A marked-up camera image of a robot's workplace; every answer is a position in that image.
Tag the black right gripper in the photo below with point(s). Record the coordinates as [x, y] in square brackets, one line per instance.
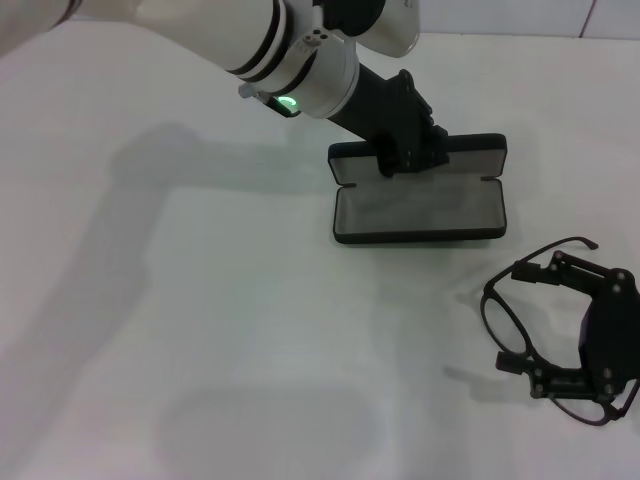
[612, 340]

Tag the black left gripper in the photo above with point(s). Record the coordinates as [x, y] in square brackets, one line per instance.
[370, 110]

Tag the black glasses case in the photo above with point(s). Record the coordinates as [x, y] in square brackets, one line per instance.
[420, 210]

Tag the black glasses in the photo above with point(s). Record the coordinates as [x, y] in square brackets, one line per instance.
[589, 243]

